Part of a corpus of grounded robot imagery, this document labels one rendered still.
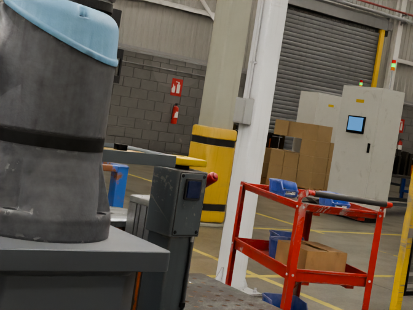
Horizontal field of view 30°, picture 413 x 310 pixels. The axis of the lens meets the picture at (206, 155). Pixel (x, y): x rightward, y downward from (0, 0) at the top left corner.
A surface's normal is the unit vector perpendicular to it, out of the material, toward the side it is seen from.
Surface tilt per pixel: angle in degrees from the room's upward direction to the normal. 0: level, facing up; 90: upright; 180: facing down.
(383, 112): 90
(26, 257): 90
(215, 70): 90
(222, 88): 90
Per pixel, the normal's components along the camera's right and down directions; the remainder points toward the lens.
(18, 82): -0.33, 0.02
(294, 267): 0.33, 0.10
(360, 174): -0.80, -0.09
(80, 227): 0.71, 0.15
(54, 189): 0.43, -0.19
